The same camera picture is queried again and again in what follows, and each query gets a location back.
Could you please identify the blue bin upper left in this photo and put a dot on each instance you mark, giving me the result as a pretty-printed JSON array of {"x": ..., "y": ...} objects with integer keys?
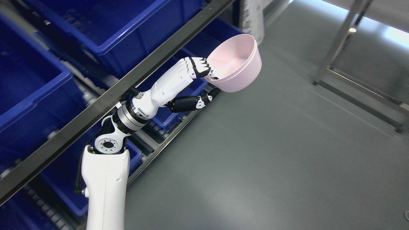
[{"x": 38, "y": 94}]

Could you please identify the steel table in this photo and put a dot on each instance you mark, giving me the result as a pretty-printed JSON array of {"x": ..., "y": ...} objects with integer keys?
[{"x": 367, "y": 63}]

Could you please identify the metal shelf rail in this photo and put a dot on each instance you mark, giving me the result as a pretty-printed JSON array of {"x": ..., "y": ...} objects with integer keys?
[{"x": 50, "y": 150}]

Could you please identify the blue bin lower left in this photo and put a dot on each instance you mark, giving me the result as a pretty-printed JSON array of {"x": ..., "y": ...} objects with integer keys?
[{"x": 38, "y": 205}]

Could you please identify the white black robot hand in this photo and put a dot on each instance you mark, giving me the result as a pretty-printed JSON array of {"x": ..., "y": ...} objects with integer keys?
[{"x": 164, "y": 91}]

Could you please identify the blue bin upper middle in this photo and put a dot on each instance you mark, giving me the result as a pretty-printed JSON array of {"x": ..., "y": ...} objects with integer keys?
[{"x": 118, "y": 33}]

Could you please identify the pink bowl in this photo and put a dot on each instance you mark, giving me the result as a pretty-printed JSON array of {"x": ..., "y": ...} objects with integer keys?
[{"x": 236, "y": 63}]

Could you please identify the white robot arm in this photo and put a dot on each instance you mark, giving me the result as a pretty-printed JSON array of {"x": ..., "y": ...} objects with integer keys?
[{"x": 105, "y": 163}]

